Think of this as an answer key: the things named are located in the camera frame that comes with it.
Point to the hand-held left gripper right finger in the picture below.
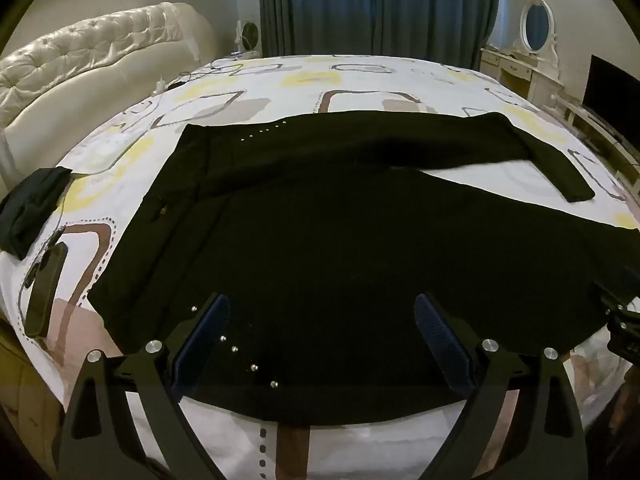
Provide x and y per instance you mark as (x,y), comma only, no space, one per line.
(440,342)

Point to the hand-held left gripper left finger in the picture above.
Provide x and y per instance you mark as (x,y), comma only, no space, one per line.
(200,342)

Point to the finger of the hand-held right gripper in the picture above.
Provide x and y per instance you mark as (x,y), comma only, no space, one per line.
(606,297)

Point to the black pants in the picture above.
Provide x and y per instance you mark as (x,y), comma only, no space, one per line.
(320,235)

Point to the dark phone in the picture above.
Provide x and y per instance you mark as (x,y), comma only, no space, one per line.
(45,285)

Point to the white television stand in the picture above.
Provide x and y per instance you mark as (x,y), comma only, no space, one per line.
(595,125)

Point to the black television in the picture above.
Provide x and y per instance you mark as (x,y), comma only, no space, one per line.
(615,90)

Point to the dark folded cloth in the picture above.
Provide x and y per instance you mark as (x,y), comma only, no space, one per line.
(30,205)

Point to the white dresser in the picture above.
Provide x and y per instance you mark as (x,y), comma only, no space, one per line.
(520,72)

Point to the patterned white bedsheet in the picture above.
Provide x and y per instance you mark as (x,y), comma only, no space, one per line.
(350,80)

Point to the white oval vanity mirror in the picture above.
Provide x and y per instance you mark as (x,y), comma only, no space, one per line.
(537,22)

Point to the small white fan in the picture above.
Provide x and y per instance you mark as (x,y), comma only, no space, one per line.
(250,35)

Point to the white tufted headboard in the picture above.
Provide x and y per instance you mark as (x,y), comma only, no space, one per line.
(100,45)

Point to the dark blue curtains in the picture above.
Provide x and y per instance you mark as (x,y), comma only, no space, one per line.
(375,5)

